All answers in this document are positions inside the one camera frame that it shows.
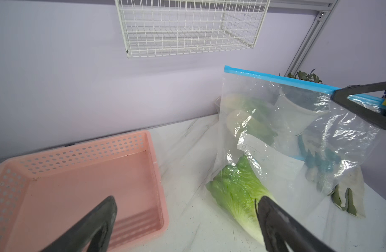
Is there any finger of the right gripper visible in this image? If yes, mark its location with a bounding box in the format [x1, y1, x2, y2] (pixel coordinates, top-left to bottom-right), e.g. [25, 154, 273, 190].
[331, 81, 386, 130]

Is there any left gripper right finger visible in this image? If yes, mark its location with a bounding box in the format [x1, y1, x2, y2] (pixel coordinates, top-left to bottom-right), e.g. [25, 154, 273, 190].
[255, 196, 334, 252]

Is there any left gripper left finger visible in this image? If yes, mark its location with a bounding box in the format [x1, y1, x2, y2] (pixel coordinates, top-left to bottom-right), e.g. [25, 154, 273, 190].
[42, 196, 117, 252]

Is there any clear zip-top bag blue seal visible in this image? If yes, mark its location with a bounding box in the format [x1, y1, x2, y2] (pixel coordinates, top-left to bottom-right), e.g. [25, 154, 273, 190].
[206, 66, 385, 244]

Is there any rear bagged chinese cabbage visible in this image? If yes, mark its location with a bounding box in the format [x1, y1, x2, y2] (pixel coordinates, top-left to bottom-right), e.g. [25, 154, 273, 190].
[221, 94, 272, 121]

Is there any potted green plant white pot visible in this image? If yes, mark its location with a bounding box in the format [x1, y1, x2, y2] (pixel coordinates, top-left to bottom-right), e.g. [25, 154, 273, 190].
[273, 68, 331, 152]

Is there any pink plastic basket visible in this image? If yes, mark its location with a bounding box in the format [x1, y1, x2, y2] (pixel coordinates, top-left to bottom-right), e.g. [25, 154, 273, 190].
[0, 131, 169, 252]

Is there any white wire wall basket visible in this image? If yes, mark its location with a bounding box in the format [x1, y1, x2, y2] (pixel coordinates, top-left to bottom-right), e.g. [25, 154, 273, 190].
[115, 0, 270, 58]

